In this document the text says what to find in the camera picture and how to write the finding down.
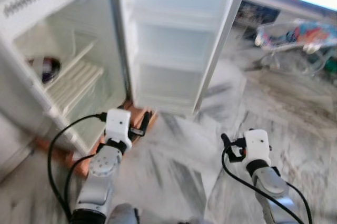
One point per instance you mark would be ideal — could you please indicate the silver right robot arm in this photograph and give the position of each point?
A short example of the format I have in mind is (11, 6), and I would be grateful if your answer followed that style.
(271, 184)

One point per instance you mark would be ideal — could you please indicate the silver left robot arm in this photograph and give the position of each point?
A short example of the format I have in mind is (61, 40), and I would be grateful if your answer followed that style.
(102, 171)

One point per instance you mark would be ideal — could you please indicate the white ribbed fridge shelf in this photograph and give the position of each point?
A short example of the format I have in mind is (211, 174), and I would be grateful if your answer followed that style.
(73, 84)

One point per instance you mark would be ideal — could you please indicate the red brick fridge base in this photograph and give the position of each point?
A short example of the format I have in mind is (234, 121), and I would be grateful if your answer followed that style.
(55, 150)

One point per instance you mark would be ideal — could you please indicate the white fridge door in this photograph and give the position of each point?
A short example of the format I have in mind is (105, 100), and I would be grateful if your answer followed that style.
(174, 40)

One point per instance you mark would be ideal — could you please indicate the white fridge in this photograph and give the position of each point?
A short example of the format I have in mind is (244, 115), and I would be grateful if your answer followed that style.
(31, 3)

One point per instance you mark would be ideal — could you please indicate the grey robot right leg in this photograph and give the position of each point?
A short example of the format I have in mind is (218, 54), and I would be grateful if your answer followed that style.
(195, 222)

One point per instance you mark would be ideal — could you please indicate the grey robot leg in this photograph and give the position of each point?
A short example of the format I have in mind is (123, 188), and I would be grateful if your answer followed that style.
(124, 216)
(195, 222)

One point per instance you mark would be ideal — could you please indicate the grey robot left leg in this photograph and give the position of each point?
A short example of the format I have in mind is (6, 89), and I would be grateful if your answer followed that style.
(124, 216)

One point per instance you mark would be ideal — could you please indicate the dark bowl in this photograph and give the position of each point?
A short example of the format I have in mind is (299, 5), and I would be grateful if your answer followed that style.
(46, 70)

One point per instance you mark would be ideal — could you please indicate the green toy ball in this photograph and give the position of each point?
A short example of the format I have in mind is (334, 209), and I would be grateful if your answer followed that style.
(331, 65)

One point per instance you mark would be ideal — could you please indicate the low television stand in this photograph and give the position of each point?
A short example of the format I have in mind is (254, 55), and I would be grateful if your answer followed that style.
(253, 16)

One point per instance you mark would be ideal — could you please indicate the colourful baby bouncer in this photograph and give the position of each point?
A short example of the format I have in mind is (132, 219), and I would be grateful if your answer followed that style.
(300, 34)

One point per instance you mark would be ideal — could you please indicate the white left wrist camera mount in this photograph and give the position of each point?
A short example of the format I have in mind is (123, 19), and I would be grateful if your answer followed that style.
(117, 126)

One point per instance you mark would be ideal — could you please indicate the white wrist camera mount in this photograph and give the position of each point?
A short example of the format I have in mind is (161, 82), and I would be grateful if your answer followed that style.
(117, 126)
(257, 146)

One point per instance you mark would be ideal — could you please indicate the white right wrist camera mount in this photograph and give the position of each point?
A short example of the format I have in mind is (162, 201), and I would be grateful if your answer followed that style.
(257, 146)

